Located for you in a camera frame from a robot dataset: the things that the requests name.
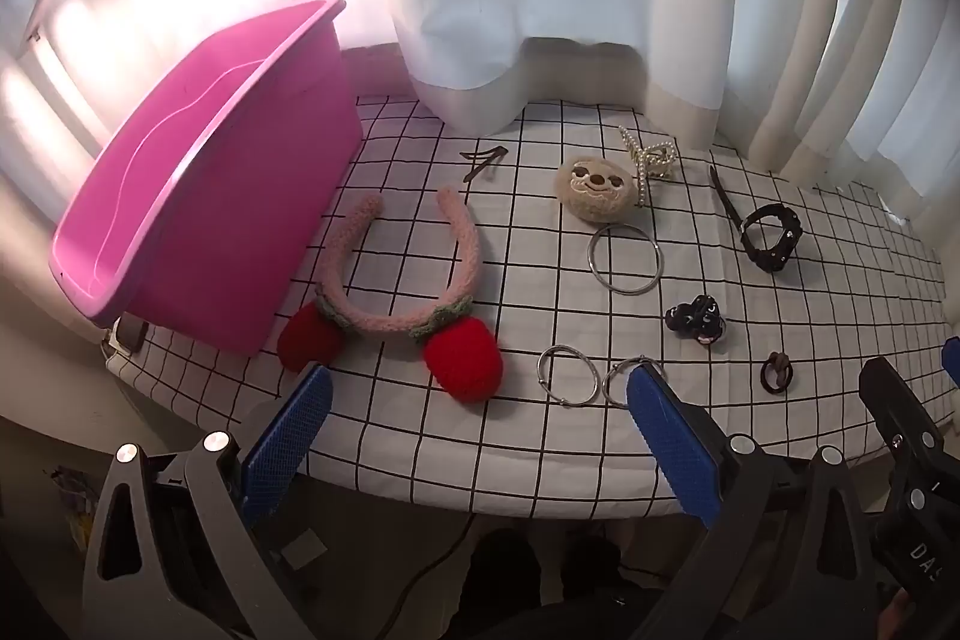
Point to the person's right hand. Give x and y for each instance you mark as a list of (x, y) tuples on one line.
[(895, 621)]

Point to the pink strawberry knit headband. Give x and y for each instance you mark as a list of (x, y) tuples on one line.
[(472, 242)]

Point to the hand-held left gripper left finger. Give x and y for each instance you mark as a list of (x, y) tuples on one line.
[(292, 437)]

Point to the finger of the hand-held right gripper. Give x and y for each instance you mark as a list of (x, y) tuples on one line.
[(952, 361), (896, 415)]

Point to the beige pleated curtain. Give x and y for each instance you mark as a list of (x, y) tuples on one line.
[(825, 10)]

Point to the beige sloth plush hair clip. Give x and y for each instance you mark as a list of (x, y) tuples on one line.
[(594, 190)]

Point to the pearl claw hair clip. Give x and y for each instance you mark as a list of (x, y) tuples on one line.
[(651, 160)]

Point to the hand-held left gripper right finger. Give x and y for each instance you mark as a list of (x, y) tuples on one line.
[(671, 445)]

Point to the black wrist watch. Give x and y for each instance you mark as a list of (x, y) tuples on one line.
[(772, 235)]

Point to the white checkered tablecloth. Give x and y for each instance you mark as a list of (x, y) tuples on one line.
[(525, 445)]

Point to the brown hair pin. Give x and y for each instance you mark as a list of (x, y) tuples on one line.
[(486, 151), (480, 169)]

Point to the large silver bangle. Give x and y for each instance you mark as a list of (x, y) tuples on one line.
[(592, 261)]

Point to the colourful packet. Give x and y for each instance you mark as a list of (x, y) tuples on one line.
[(71, 505)]

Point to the pink plastic tub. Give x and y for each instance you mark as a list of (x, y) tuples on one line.
[(225, 160)]

